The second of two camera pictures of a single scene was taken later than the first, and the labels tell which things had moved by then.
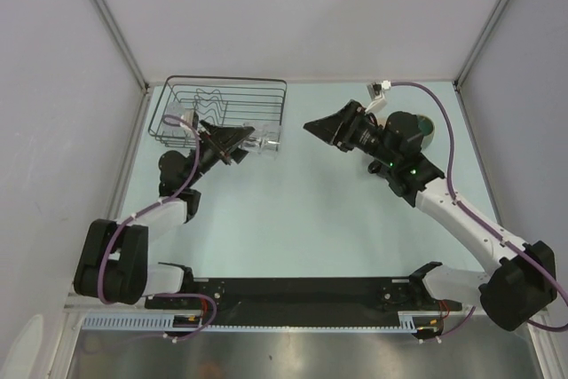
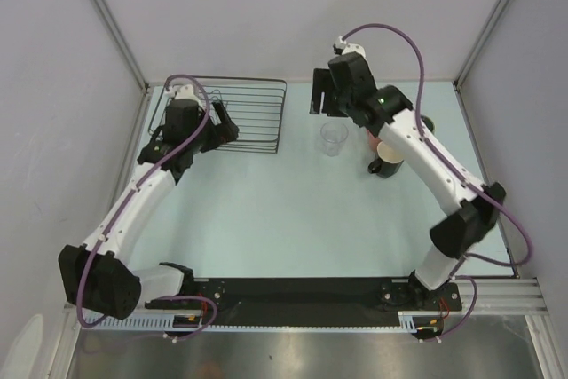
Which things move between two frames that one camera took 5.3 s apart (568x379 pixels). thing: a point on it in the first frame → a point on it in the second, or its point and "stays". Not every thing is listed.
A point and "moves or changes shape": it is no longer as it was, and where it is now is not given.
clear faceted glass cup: [264, 140] moves or changes shape
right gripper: [340, 128] → [322, 82]
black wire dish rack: [224, 103] stays
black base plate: [225, 301] stays
